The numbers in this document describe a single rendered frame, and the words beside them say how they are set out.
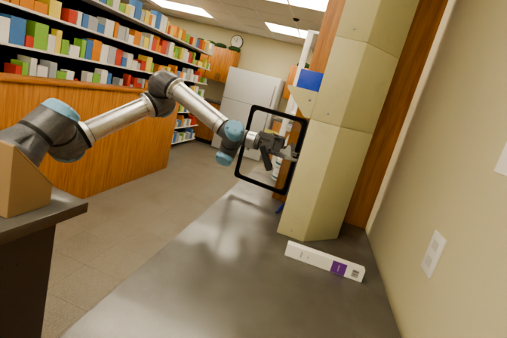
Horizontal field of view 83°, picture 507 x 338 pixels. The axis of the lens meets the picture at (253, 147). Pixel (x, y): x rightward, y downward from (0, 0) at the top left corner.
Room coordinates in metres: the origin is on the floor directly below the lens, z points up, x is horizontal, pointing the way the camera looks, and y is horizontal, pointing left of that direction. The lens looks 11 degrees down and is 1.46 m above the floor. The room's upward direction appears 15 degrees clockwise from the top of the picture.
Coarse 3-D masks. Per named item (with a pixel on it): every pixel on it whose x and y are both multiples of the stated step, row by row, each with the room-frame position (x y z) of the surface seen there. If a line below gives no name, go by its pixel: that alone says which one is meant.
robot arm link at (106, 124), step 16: (144, 96) 1.22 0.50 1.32; (112, 112) 1.13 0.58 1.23; (128, 112) 1.16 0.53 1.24; (144, 112) 1.20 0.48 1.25; (160, 112) 1.25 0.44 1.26; (80, 128) 1.03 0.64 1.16; (96, 128) 1.07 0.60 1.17; (112, 128) 1.11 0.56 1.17; (80, 144) 1.02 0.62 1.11; (64, 160) 1.01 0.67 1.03
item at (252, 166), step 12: (252, 120) 1.48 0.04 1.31; (264, 120) 1.46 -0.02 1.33; (276, 120) 1.44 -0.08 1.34; (288, 120) 1.41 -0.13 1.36; (276, 132) 1.43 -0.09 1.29; (288, 132) 1.41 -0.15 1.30; (288, 144) 1.40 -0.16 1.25; (252, 156) 1.46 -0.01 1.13; (240, 168) 1.48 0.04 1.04; (252, 168) 1.46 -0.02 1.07; (264, 168) 1.43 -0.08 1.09; (276, 168) 1.41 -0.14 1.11; (288, 168) 1.39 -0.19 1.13; (264, 180) 1.43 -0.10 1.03; (276, 180) 1.41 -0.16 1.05
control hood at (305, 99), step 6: (294, 90) 1.09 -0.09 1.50; (300, 90) 1.09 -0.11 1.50; (306, 90) 1.08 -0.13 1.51; (294, 96) 1.09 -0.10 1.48; (300, 96) 1.09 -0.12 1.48; (306, 96) 1.08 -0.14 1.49; (312, 96) 1.08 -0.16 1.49; (300, 102) 1.09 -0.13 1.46; (306, 102) 1.08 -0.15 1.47; (312, 102) 1.08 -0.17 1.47; (300, 108) 1.08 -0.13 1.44; (306, 108) 1.08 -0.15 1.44; (312, 108) 1.08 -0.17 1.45; (306, 114) 1.08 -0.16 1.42
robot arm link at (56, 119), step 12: (36, 108) 0.90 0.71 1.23; (48, 108) 0.90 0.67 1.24; (60, 108) 0.92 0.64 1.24; (24, 120) 0.85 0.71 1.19; (36, 120) 0.86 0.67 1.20; (48, 120) 0.88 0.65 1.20; (60, 120) 0.91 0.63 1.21; (72, 120) 0.95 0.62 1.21; (48, 132) 0.87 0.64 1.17; (60, 132) 0.91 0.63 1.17; (72, 132) 0.97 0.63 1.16; (60, 144) 0.95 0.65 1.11
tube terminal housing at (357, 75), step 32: (352, 64) 1.06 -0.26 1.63; (384, 64) 1.12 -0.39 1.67; (320, 96) 1.07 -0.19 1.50; (352, 96) 1.06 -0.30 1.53; (384, 96) 1.16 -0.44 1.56; (320, 128) 1.07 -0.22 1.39; (352, 128) 1.09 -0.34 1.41; (320, 160) 1.06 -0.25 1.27; (352, 160) 1.13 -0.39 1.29; (288, 192) 1.08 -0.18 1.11; (320, 192) 1.06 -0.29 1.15; (352, 192) 1.16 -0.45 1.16; (288, 224) 1.07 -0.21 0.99; (320, 224) 1.09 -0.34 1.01
